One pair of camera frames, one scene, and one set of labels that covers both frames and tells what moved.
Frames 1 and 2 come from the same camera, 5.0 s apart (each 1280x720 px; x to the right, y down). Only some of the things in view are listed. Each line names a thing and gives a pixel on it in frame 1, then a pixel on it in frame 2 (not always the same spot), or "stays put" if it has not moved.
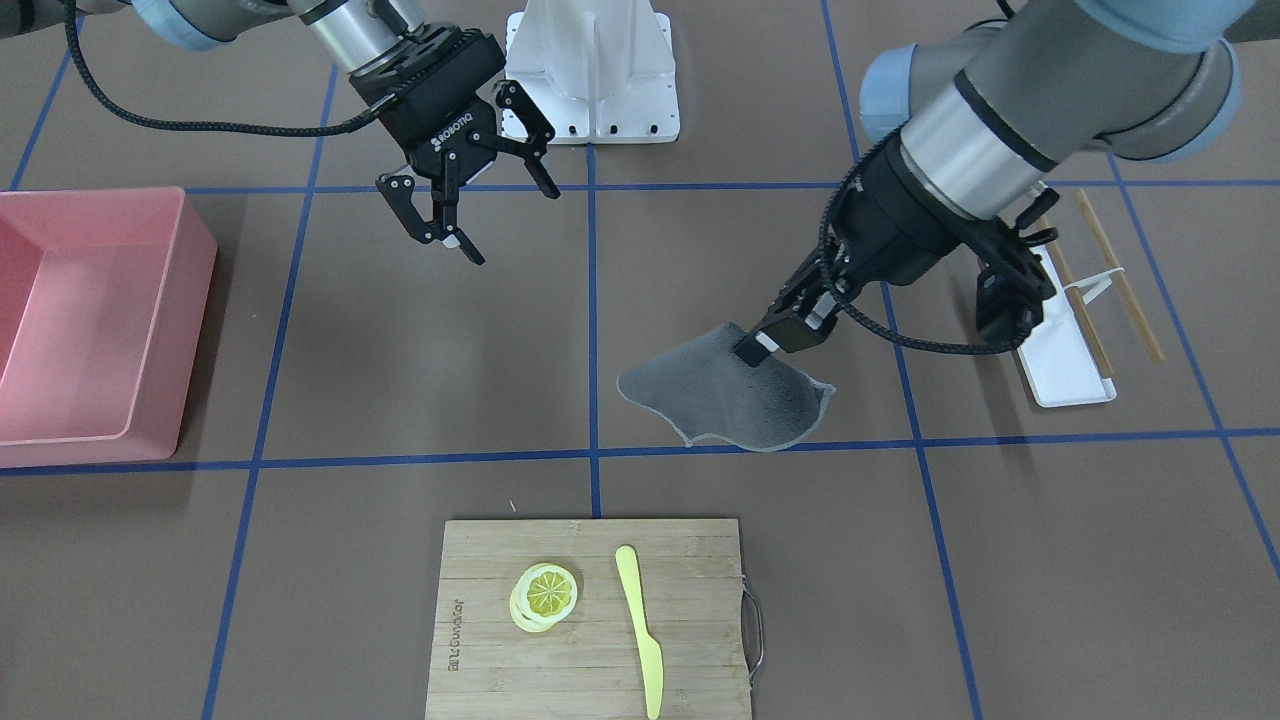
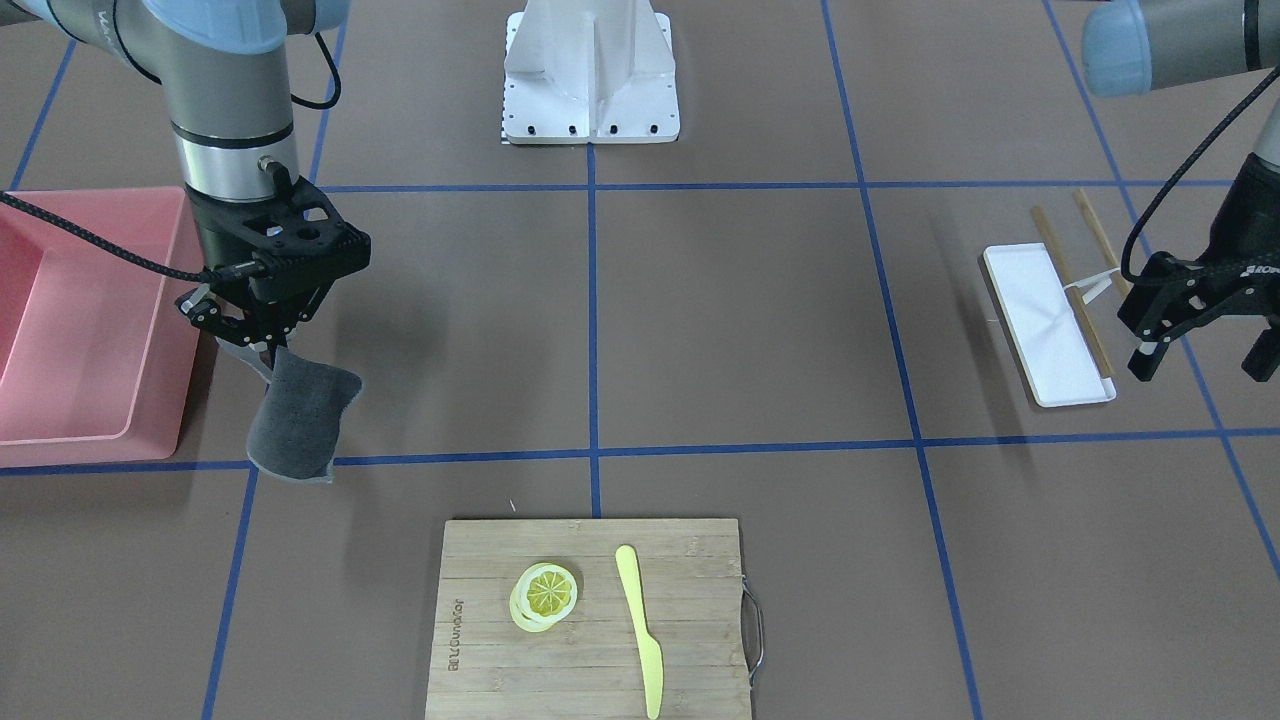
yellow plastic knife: (650, 650) stays put
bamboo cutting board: (484, 666) stays put
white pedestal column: (595, 71) stays put
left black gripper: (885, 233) -> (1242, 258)
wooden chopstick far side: (1123, 283) stays put
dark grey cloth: (706, 389) -> (293, 433)
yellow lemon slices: (545, 594) stays put
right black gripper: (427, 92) -> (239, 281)
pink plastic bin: (103, 295) stays put
